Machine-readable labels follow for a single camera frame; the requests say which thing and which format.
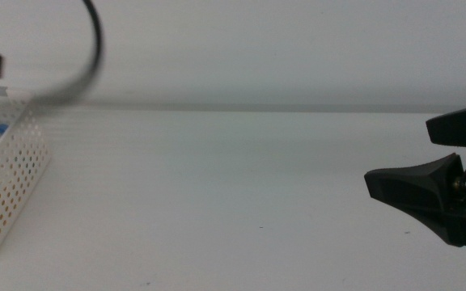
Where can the white perforated plastic basket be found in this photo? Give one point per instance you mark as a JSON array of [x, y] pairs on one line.
[[14, 161]]

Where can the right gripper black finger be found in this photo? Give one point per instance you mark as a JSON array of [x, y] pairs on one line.
[[415, 186], [459, 127]]

